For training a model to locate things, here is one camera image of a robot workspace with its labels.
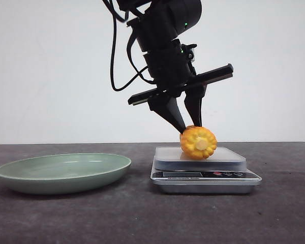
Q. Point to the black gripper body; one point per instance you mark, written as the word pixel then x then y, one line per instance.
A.
pixel 173 73

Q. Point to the green ceramic plate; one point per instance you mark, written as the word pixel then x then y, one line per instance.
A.
pixel 64 173

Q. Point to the yellow corn cob piece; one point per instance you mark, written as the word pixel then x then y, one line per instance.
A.
pixel 198 143

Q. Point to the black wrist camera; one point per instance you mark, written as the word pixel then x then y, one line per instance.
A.
pixel 188 51

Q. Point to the silver digital kitchen scale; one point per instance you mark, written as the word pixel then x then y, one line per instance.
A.
pixel 225 172

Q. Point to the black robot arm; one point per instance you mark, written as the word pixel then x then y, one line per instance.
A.
pixel 159 26

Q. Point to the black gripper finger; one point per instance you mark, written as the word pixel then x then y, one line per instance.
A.
pixel 167 108
pixel 193 102

